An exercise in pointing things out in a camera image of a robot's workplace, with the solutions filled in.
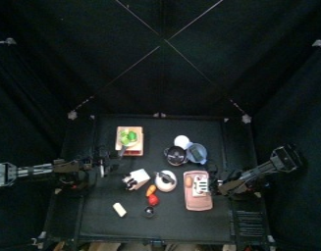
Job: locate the black toy pot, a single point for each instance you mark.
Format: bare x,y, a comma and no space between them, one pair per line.
176,156

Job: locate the black panel with white text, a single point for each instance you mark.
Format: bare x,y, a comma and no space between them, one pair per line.
249,223

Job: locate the small black toy cup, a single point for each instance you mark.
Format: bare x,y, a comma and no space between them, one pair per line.
149,211

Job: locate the orange toy food piece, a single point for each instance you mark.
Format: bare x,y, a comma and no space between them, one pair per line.
189,181

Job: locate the white toy knife block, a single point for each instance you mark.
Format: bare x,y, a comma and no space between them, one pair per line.
138,178

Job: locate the cream toy butter block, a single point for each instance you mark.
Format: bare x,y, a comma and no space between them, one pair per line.
119,209

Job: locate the light green toy lettuce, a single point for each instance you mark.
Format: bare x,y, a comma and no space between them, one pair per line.
123,137

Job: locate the blue grey toy pot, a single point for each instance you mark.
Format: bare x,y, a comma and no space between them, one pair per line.
197,153

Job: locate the white tape roll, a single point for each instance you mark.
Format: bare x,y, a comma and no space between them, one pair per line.
165,182

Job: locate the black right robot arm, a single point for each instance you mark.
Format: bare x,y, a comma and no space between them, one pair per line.
267,169

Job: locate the red toy pepper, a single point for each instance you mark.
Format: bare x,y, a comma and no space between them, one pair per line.
153,199

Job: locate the pink plastic tray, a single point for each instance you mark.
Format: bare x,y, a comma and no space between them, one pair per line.
197,202

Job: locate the white toy grill rack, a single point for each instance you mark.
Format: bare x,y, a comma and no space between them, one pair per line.
201,186

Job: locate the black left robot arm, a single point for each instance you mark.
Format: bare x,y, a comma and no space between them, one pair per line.
34,170

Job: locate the orange toy carrot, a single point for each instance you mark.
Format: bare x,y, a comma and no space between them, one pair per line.
150,190

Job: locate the metal frame corner bracket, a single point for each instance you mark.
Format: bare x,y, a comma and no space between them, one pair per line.
319,43
245,118
10,41
73,114
158,114

